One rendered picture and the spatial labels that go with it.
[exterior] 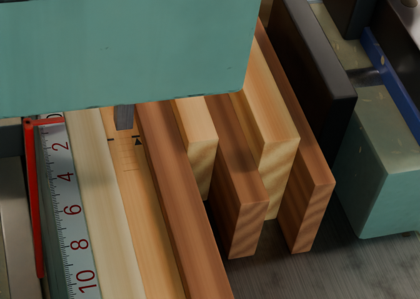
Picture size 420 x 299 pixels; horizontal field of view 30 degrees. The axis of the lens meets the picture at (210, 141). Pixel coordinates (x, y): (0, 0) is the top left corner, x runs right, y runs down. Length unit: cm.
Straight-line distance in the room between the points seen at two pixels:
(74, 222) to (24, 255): 16
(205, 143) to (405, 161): 11
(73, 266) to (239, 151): 11
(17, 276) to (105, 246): 16
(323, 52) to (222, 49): 8
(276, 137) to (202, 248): 7
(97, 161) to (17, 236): 15
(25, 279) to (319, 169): 22
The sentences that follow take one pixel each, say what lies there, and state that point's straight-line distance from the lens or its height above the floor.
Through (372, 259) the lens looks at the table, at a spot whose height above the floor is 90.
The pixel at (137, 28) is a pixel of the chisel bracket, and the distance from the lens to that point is 33.
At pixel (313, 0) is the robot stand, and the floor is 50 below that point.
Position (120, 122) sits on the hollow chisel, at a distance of 41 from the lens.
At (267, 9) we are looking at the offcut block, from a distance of 56.
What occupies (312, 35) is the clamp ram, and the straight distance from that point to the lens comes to 42.
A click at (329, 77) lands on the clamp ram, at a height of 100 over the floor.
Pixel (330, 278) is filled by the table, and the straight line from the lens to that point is 44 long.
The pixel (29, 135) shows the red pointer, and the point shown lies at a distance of 41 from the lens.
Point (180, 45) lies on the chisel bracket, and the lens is 34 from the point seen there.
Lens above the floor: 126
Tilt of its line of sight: 48 degrees down
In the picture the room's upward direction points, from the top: 10 degrees clockwise
